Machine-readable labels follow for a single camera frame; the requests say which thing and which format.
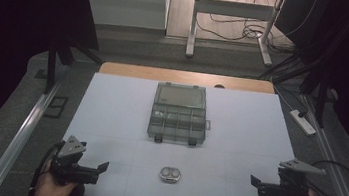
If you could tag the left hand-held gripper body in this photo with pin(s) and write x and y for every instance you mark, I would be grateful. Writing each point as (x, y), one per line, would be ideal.
(70, 147)

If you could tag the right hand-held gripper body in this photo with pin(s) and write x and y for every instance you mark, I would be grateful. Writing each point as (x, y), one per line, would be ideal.
(289, 189)

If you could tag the person's left hand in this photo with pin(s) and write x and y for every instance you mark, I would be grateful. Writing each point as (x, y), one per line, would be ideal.
(50, 190)

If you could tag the black floor plate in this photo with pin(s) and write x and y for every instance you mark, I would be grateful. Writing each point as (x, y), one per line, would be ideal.
(56, 107)

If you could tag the white table mat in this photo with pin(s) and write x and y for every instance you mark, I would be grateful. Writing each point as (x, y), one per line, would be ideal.
(120, 115)

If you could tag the small silver oval case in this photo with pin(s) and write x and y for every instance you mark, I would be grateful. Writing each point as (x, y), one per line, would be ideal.
(170, 174)

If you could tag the white power strip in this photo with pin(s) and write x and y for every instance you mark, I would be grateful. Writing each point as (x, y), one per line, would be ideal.
(302, 122)

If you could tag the black metal stand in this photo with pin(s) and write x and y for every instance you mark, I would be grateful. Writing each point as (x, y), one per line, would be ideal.
(322, 96)
(52, 63)

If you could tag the clear plastic compartment box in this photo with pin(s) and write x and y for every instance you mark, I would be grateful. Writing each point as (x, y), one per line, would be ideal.
(177, 118)

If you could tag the wooden table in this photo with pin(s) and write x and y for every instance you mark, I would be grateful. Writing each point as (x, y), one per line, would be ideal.
(165, 75)

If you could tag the white cabinet panel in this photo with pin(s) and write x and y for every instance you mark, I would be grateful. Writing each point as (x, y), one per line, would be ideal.
(124, 1)

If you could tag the white metal desk frame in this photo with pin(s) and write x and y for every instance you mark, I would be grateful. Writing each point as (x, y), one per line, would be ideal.
(234, 8)

